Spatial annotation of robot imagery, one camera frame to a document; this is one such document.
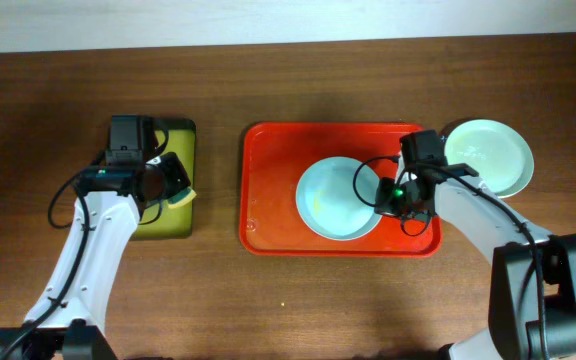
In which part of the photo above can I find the yellow green scrub sponge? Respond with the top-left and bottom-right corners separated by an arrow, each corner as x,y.
167,187 -> 197,209

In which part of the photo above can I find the light blue plate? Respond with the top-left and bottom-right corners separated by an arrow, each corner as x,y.
295,157 -> 382,242

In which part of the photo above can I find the pale green plate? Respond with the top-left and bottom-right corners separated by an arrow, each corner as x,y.
444,119 -> 535,198

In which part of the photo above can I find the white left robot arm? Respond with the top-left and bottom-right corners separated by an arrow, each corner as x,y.
0,152 -> 195,359

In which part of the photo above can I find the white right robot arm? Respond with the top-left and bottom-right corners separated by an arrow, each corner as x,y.
375,162 -> 576,359

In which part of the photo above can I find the red plastic tray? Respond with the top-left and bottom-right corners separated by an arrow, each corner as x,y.
239,122 -> 443,258

